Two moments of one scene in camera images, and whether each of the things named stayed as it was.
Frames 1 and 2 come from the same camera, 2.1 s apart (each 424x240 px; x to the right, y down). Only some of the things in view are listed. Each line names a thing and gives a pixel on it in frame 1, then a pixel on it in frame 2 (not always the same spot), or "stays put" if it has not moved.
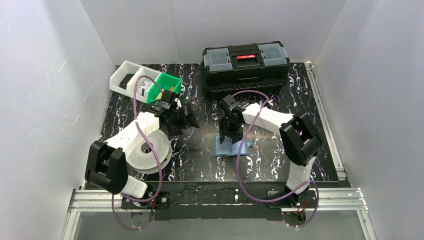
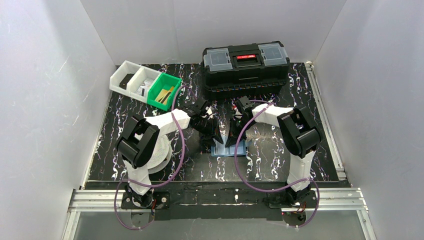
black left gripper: [185, 117] -> [208, 127]
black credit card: [123, 83] stays put
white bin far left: [120, 81] stays put
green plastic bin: [167, 82] stays put
